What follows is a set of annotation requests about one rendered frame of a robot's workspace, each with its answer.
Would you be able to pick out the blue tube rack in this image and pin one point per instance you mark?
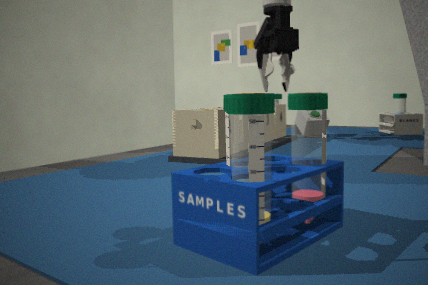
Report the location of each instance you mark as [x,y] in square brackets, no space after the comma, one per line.
[218,217]

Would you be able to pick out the white tube rack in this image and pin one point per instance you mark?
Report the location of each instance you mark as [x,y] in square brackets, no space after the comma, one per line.
[401,124]

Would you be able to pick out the blue bench mat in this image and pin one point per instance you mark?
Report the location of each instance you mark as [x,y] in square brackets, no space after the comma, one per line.
[111,224]

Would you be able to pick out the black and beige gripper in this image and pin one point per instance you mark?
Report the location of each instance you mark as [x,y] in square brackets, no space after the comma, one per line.
[285,38]

